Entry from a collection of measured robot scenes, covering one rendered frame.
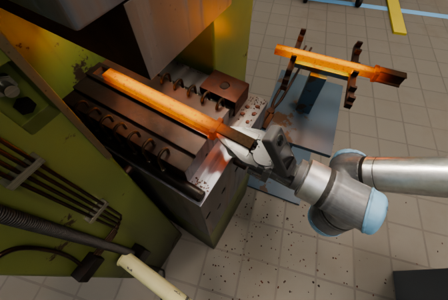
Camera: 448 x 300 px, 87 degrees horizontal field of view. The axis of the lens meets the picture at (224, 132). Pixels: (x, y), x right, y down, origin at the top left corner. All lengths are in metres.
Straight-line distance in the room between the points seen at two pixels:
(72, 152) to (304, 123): 0.85
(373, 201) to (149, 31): 0.48
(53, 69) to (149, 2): 0.58
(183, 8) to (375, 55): 2.49
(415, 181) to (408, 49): 2.40
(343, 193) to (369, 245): 1.19
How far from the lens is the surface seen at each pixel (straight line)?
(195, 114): 0.58
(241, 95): 0.67
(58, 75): 0.84
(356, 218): 0.55
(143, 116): 0.64
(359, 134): 2.01
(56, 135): 0.45
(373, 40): 2.90
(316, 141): 1.02
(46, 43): 0.80
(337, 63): 0.92
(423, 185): 0.65
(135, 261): 0.89
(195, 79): 0.80
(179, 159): 0.56
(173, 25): 0.31
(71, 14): 0.23
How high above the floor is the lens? 1.48
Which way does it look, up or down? 58 degrees down
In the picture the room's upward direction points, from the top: straight up
